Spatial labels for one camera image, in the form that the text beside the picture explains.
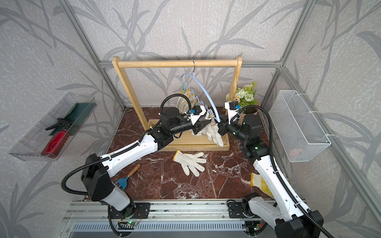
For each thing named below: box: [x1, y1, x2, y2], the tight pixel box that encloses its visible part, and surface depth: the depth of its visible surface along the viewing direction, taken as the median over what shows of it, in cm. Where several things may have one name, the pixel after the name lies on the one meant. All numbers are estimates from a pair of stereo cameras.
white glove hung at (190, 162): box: [172, 149, 207, 178], surface depth 92 cm
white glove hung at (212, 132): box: [191, 123, 224, 147], surface depth 75 cm
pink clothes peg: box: [210, 115, 217, 126], surface depth 66 cm
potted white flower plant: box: [225, 81, 261, 124], surface depth 86 cm
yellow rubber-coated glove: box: [250, 172, 276, 199], surface depth 84 cm
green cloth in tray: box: [49, 102, 96, 137], surface depth 69 cm
